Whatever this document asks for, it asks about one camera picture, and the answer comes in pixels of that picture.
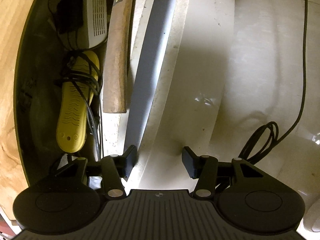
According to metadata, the black floor cable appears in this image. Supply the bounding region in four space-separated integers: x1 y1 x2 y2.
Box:
237 0 309 165

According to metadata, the black power cord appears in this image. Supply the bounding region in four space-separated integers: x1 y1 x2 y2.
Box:
47 0 104 160

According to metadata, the wooden table top board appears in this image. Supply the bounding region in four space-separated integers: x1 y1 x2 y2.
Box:
1 0 33 220

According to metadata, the white drawer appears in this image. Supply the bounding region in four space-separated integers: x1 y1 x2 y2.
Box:
103 0 235 191

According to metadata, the wooden handled hammer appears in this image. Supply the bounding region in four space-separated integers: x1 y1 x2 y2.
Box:
103 0 133 113

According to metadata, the yellow shoe dryer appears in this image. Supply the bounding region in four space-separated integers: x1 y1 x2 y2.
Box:
56 50 100 153

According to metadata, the white vented electronic box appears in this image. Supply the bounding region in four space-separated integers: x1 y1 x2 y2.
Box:
77 0 107 49

